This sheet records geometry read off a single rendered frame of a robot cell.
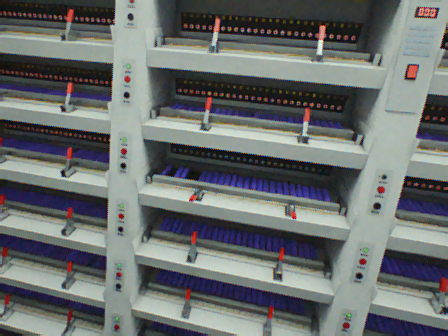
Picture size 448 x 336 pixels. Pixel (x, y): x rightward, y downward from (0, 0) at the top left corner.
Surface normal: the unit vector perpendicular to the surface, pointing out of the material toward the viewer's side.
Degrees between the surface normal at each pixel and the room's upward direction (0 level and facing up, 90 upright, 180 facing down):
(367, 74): 110
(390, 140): 90
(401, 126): 90
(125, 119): 90
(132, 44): 90
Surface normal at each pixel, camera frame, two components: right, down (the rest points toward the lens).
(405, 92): -0.16, 0.17
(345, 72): -0.19, 0.49
